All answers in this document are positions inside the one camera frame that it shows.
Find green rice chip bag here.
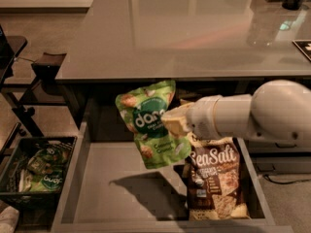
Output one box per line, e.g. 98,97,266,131
115,81,191,169

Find dark wooden chair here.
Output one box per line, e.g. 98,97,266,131
1,36,66,136

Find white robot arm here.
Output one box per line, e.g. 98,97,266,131
161,80,311,149

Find white cloth bottom left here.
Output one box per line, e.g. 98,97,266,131
0,206,19,233

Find black cable on floor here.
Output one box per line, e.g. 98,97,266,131
262,173,311,186

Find black plastic crate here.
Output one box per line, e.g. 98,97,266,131
0,135,78,212

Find front brown sea salt bag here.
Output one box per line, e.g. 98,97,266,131
183,133,249,221

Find grey open top drawer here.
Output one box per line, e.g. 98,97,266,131
52,98,294,233

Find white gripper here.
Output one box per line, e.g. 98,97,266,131
161,95,222,140

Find dark tablet on counter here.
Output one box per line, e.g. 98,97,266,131
294,40,311,62

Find green chip bags in crate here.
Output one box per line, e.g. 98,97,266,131
18,147,70,192

